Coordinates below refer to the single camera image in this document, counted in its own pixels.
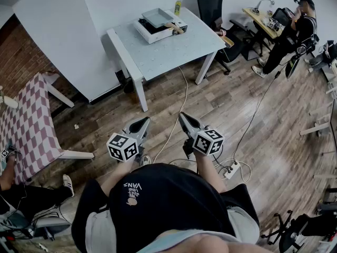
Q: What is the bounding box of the person's torso black shirt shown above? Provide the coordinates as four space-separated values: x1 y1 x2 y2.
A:
71 163 274 253

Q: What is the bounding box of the black cable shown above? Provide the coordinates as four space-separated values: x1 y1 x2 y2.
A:
233 71 281 160

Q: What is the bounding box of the grey desk lamp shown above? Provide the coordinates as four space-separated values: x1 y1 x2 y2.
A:
252 0 275 13

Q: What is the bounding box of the white portable induction cooktop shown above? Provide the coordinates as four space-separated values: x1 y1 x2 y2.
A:
133 16 188 44

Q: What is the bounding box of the person's right forearm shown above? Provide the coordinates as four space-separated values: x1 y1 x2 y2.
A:
194 151 227 193

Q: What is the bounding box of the square grey frying pan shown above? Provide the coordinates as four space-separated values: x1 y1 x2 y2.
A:
141 7 184 35

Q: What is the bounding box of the white cable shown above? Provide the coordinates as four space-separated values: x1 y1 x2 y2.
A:
152 66 189 164

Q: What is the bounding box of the checkered cloth table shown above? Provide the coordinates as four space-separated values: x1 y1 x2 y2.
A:
0 72 95 186

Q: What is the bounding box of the person's left forearm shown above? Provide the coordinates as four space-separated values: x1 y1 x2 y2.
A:
101 159 137 197

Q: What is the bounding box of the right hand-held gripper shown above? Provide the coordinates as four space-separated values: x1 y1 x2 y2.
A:
179 112 224 159

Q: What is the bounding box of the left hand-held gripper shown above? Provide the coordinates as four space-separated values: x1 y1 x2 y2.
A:
106 116 151 166

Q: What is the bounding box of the white square table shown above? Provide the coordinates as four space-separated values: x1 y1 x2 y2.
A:
106 6 227 113

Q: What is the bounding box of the black office chair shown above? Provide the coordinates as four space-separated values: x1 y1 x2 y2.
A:
197 0 248 75

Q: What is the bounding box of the black swivel chair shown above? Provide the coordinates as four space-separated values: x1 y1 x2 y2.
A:
260 209 337 253

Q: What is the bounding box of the white power strip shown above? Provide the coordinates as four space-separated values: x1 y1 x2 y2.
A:
223 161 241 180

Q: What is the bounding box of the grey chair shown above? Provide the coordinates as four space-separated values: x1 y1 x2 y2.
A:
0 209 72 241

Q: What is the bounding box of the yellow wooden desk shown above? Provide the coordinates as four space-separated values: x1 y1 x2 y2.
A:
242 7 288 39

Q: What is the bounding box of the white wooden frame furniture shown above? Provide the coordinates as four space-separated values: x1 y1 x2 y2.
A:
300 83 337 179

